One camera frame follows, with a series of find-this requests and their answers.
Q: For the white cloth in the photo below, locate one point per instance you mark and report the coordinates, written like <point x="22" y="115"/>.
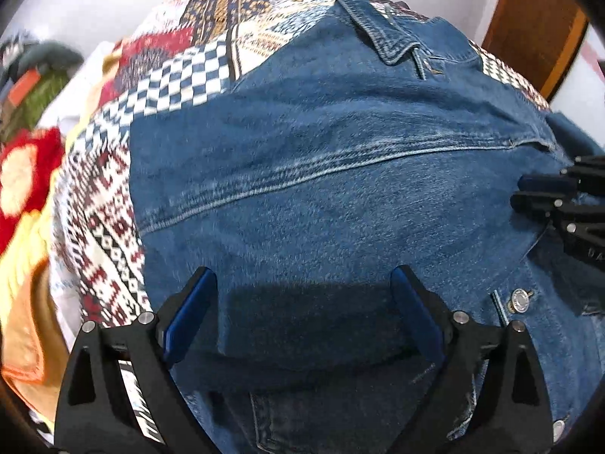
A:
<point x="80" y="90"/>

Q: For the red and cream knitted cloth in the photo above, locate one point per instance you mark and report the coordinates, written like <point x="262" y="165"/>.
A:
<point x="26" y="184"/>

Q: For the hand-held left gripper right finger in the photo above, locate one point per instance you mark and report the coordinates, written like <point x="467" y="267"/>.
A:
<point x="418" y="314"/>

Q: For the blue denim jacket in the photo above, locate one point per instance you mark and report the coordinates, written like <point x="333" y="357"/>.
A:
<point x="340" y="198"/>

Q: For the patterned patchwork blanket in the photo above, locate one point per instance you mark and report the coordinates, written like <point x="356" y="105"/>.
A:
<point x="189" y="80"/>

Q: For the orange cloth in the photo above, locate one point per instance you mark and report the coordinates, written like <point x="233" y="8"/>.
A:
<point x="33" y="340"/>

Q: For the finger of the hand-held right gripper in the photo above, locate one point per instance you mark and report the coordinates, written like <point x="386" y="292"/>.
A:
<point x="536" y="204"/>
<point x="543" y="183"/>

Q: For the green cloth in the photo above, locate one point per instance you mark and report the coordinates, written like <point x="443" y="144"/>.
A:
<point x="42" y="90"/>

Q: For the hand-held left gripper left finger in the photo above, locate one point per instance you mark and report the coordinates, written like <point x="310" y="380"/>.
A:
<point x="186" y="314"/>

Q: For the brown wooden headboard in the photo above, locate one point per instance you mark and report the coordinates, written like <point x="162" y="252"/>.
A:
<point x="529" y="28"/>

